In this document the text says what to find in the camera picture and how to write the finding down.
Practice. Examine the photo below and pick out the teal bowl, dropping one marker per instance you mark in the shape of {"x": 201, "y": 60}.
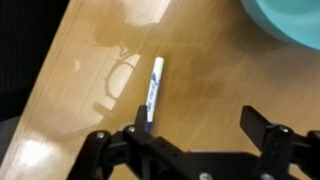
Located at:
{"x": 290, "y": 16}

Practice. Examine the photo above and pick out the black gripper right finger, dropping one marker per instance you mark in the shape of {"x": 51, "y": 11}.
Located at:
{"x": 271, "y": 140}

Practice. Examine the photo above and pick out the blue and white marker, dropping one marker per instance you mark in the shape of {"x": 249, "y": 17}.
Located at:
{"x": 154, "y": 86}

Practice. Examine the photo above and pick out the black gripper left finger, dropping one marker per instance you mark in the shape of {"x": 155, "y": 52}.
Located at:
{"x": 142, "y": 117}

